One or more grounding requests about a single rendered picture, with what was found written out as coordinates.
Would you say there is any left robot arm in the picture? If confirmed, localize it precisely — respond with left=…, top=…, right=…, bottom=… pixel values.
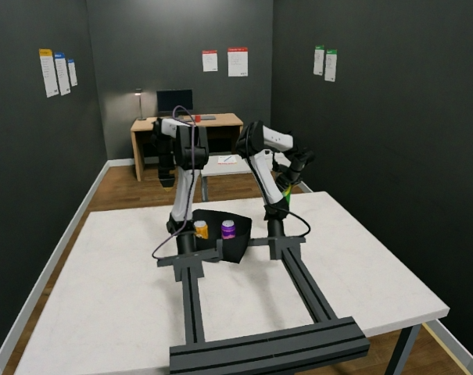
left=150, top=117, right=217, bottom=262

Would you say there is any black tote bag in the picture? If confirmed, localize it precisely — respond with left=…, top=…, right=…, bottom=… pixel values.
left=192, top=209, right=253, bottom=263

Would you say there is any purple drink can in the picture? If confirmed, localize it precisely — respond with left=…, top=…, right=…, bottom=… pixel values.
left=221, top=220, right=235, bottom=239

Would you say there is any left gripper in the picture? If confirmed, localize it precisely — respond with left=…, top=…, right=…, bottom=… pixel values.
left=158, top=152, right=176, bottom=191

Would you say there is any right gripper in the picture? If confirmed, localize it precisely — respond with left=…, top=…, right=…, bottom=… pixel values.
left=275, top=165, right=303, bottom=193

